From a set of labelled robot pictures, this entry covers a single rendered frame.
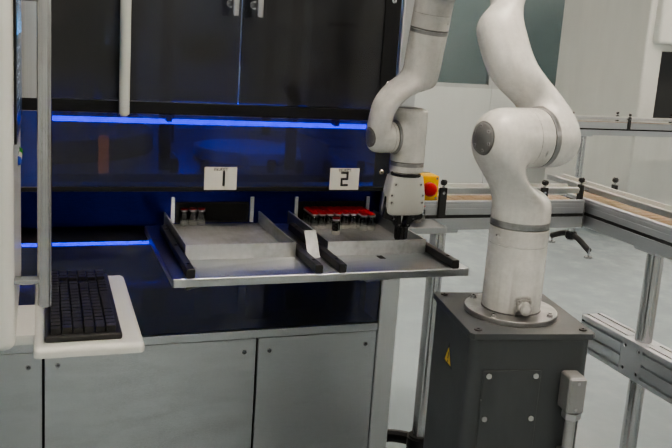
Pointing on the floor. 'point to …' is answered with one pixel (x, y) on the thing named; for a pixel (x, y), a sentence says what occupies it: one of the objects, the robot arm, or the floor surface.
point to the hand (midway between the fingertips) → (400, 234)
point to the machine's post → (384, 349)
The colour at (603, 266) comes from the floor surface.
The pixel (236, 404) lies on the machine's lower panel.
